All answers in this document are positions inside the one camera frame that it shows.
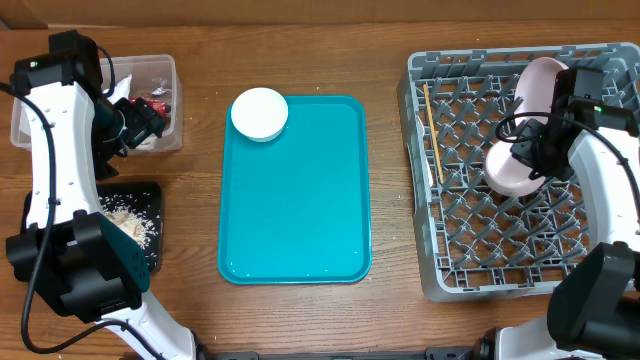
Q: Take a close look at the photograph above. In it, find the red snack wrapper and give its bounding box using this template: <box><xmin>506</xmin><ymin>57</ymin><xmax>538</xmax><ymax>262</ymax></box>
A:
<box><xmin>130</xmin><ymin>97</ymin><xmax>172</xmax><ymax>121</ymax></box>

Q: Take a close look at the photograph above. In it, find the white napkin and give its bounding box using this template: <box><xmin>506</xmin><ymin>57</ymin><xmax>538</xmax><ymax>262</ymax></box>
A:
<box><xmin>108</xmin><ymin>74</ymin><xmax>158</xmax><ymax>151</ymax></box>

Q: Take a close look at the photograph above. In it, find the pink bowl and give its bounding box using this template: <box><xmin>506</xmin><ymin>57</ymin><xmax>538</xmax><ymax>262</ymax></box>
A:
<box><xmin>483</xmin><ymin>141</ymin><xmax>545</xmax><ymax>197</ymax></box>

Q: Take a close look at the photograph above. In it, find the white round plate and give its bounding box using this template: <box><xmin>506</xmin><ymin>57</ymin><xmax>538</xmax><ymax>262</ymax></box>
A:
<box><xmin>515</xmin><ymin>57</ymin><xmax>568</xmax><ymax>114</ymax></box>

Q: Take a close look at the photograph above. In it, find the food scraps pile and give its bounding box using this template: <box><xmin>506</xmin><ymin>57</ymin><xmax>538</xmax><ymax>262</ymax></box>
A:
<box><xmin>99</xmin><ymin>194</ymin><xmax>158</xmax><ymax>250</ymax></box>

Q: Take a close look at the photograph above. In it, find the wooden chopstick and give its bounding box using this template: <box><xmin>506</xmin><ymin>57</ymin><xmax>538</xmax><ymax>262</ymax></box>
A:
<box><xmin>423</xmin><ymin>82</ymin><xmax>443</xmax><ymax>185</ymax></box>

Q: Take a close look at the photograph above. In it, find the white bowl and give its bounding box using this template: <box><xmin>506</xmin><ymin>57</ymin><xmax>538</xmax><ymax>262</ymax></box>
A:
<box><xmin>230</xmin><ymin>87</ymin><xmax>289</xmax><ymax>142</ymax></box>

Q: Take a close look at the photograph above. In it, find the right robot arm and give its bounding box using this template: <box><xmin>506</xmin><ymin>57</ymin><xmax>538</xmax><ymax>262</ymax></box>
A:
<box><xmin>472</xmin><ymin>58</ymin><xmax>639</xmax><ymax>359</ymax></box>

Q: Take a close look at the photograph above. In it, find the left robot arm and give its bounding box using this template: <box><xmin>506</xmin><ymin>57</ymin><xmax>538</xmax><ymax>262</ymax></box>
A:
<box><xmin>1</xmin><ymin>30</ymin><xmax>206</xmax><ymax>359</ymax></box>

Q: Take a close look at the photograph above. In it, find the grey dishwasher rack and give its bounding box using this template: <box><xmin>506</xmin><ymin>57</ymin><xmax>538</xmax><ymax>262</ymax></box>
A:
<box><xmin>397</xmin><ymin>42</ymin><xmax>639</xmax><ymax>302</ymax></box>

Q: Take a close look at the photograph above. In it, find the small clear wrapper piece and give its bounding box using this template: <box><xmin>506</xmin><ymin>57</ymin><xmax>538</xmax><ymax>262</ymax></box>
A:
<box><xmin>151</xmin><ymin>77</ymin><xmax>170</xmax><ymax>97</ymax></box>

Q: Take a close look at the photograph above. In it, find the clear plastic bin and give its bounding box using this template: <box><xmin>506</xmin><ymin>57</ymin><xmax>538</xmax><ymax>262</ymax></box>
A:
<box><xmin>10</xmin><ymin>54</ymin><xmax>184</xmax><ymax>154</ymax></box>

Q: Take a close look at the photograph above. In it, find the black plastic tray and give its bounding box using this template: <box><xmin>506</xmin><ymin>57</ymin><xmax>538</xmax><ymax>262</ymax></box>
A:
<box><xmin>6</xmin><ymin>182</ymin><xmax>163</xmax><ymax>291</ymax></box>

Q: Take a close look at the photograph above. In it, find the teal serving tray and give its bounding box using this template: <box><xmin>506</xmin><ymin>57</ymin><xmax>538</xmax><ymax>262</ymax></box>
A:
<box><xmin>218</xmin><ymin>95</ymin><xmax>372</xmax><ymax>285</ymax></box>

